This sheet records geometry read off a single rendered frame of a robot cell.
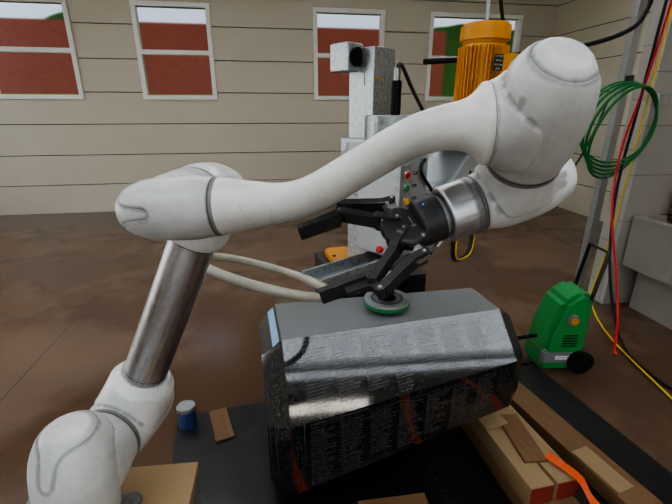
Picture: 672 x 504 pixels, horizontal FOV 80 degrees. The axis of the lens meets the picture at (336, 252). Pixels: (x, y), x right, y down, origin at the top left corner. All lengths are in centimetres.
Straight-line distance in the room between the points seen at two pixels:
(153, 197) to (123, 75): 728
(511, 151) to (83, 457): 92
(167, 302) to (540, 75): 80
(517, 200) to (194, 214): 49
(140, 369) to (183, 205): 50
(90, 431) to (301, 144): 697
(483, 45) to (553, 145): 167
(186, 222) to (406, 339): 131
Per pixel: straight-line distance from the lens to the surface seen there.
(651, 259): 424
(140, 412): 112
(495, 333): 203
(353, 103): 256
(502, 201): 63
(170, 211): 70
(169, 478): 126
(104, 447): 103
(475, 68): 221
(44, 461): 103
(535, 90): 51
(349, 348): 174
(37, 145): 853
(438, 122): 54
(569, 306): 309
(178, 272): 92
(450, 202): 61
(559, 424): 271
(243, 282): 116
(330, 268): 166
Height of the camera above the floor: 172
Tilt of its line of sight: 19 degrees down
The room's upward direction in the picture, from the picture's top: straight up
